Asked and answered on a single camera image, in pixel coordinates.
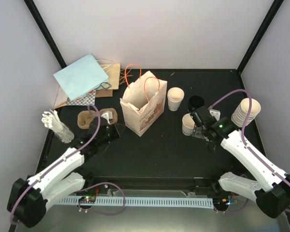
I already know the white paper coffee cup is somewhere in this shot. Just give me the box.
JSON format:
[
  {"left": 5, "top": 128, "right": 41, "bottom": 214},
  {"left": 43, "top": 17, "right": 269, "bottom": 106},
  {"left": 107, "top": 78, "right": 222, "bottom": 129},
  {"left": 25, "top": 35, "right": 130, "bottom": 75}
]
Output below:
[{"left": 182, "top": 113, "right": 195, "bottom": 136}]

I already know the cream bear paper bag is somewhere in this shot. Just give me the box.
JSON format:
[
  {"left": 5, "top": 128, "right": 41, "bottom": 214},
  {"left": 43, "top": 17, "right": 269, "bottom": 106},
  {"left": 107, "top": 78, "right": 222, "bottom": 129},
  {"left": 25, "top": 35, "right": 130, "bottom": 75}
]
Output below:
[{"left": 120, "top": 69, "right": 167, "bottom": 137}]

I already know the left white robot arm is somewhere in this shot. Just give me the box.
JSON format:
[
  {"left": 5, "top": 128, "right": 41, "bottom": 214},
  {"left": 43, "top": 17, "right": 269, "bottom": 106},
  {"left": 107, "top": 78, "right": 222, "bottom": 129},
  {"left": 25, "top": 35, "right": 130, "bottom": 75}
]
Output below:
[{"left": 7, "top": 115, "right": 125, "bottom": 228}]

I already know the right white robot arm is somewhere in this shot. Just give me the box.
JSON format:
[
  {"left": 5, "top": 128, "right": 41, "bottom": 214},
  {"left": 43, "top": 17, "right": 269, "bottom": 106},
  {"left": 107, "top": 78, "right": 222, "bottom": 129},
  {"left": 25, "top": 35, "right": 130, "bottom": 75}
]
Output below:
[{"left": 190, "top": 106, "right": 290, "bottom": 218}]

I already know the black paper coffee cup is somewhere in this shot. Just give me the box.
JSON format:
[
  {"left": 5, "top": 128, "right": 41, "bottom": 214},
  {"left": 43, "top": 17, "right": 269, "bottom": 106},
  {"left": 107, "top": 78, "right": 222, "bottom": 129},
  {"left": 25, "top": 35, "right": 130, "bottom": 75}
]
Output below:
[{"left": 188, "top": 96, "right": 205, "bottom": 112}]

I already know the stack of white cups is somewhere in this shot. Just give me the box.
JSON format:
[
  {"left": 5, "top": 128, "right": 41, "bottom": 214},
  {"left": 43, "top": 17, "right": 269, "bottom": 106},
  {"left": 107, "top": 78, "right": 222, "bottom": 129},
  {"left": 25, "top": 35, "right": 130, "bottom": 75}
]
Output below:
[{"left": 231, "top": 98, "right": 261, "bottom": 128}]

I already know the checkered paper bag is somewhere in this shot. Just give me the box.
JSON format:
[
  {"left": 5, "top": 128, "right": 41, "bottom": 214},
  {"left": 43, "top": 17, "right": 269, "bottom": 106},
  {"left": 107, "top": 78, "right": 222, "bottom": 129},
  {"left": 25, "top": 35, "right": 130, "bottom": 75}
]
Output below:
[{"left": 66, "top": 90, "right": 96, "bottom": 106}]

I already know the white plastic cutlery bunch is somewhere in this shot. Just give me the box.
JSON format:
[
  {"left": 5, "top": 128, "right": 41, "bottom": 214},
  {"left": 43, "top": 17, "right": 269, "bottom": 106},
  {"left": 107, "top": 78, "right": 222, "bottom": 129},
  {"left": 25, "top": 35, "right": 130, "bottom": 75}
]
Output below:
[{"left": 41, "top": 110, "right": 74, "bottom": 144}]

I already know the light blue paper bag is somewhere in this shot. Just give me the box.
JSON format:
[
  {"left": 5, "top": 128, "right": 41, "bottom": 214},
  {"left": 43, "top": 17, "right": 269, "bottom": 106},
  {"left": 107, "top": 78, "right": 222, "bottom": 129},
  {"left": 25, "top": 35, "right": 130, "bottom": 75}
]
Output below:
[{"left": 54, "top": 54, "right": 108, "bottom": 100}]

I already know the brown kraft paper bag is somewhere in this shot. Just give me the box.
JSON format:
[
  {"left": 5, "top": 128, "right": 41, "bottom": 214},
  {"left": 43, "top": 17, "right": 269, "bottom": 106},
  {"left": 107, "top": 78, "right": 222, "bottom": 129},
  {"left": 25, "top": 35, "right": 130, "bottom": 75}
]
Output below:
[{"left": 54, "top": 63, "right": 120, "bottom": 109}]

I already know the light blue cable chain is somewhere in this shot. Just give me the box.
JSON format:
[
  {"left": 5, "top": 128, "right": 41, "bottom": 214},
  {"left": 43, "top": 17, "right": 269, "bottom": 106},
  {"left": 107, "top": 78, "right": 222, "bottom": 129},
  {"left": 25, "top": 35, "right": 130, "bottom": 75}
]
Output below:
[{"left": 53, "top": 195, "right": 215, "bottom": 210}]

